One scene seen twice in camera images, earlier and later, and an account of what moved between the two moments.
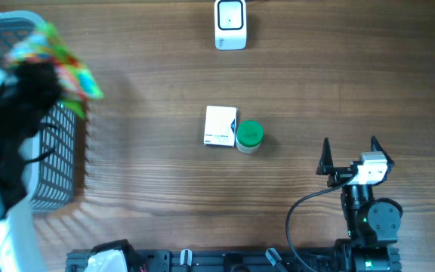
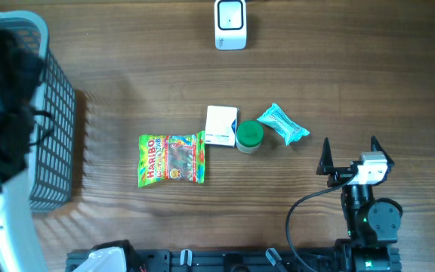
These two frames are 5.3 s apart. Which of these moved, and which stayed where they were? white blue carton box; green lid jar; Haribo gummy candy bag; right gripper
Moved: Haribo gummy candy bag
Stayed: right gripper; white blue carton box; green lid jar
